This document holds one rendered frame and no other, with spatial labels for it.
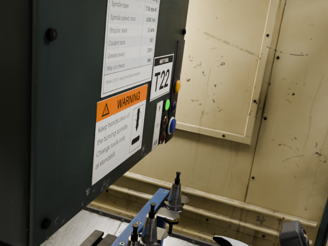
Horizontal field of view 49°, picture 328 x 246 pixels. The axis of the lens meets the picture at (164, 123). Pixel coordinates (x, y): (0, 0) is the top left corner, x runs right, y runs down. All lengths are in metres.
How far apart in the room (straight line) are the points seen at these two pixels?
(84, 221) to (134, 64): 1.36
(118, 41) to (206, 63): 0.98
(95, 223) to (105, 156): 1.31
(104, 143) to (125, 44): 0.13
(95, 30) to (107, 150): 0.16
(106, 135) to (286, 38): 1.01
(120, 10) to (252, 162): 1.12
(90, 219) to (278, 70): 1.07
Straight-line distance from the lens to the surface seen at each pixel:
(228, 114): 1.43
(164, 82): 0.64
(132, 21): 0.48
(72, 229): 1.78
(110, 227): 1.75
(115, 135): 0.49
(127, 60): 0.48
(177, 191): 1.15
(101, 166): 0.47
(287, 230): 0.52
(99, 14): 0.40
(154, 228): 0.97
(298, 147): 1.44
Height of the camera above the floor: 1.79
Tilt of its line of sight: 17 degrees down
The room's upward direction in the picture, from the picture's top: 7 degrees clockwise
